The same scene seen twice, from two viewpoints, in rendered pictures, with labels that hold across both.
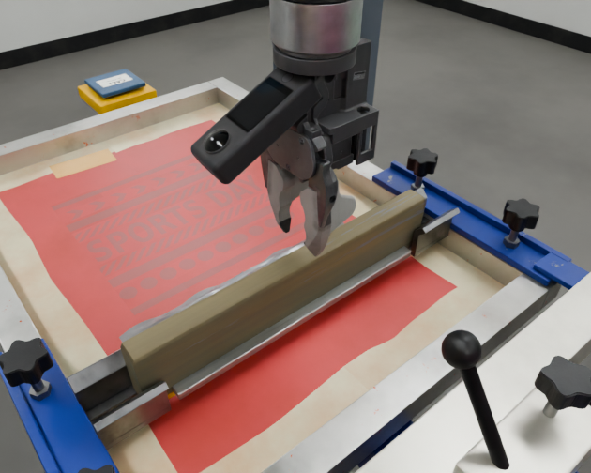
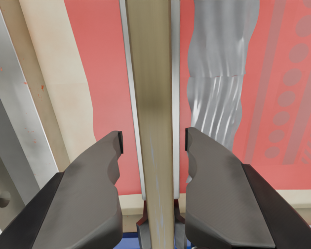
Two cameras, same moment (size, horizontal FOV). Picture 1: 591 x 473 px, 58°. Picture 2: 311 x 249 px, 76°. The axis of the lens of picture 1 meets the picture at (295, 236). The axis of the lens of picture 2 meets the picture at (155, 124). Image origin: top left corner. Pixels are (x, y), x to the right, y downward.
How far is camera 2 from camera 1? 0.47 m
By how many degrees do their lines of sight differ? 39
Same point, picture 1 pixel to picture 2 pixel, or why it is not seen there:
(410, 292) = (126, 170)
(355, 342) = (105, 106)
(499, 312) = not seen: hidden behind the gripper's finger
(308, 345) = (123, 70)
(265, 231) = (272, 124)
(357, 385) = (64, 80)
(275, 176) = (223, 205)
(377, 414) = not seen: outside the picture
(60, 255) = not seen: outside the picture
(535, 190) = not seen: hidden behind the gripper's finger
